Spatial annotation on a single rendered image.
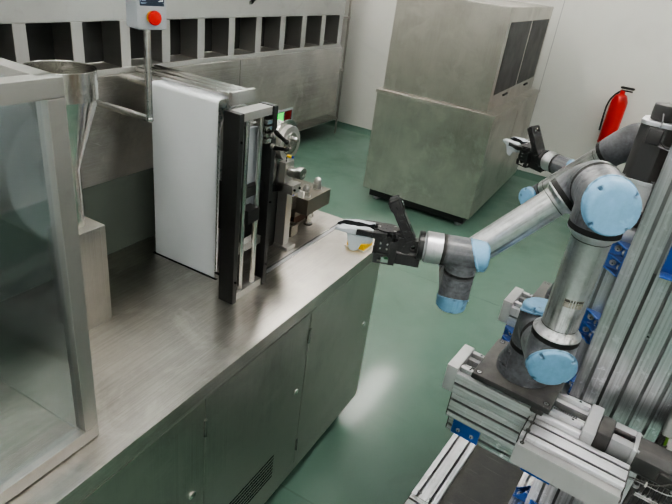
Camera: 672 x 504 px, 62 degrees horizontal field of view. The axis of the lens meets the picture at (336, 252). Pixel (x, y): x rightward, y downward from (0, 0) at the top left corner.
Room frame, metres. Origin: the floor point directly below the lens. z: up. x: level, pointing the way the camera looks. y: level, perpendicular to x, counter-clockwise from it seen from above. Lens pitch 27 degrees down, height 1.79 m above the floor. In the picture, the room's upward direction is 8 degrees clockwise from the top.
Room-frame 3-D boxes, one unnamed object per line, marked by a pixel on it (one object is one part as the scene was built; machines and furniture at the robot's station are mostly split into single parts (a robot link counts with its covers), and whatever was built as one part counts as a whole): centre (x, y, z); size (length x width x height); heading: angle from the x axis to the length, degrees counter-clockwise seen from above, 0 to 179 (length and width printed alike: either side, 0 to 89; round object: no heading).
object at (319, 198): (1.99, 0.27, 1.00); 0.40 x 0.16 x 0.06; 64
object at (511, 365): (1.31, -0.58, 0.87); 0.15 x 0.15 x 0.10
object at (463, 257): (1.20, -0.30, 1.21); 0.11 x 0.08 x 0.09; 85
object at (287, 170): (1.71, 0.18, 1.05); 0.06 x 0.05 x 0.31; 64
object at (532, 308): (1.30, -0.58, 0.98); 0.13 x 0.12 x 0.14; 175
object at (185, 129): (1.53, 0.49, 1.17); 0.34 x 0.05 x 0.54; 64
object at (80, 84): (1.16, 0.61, 1.50); 0.14 x 0.14 x 0.06
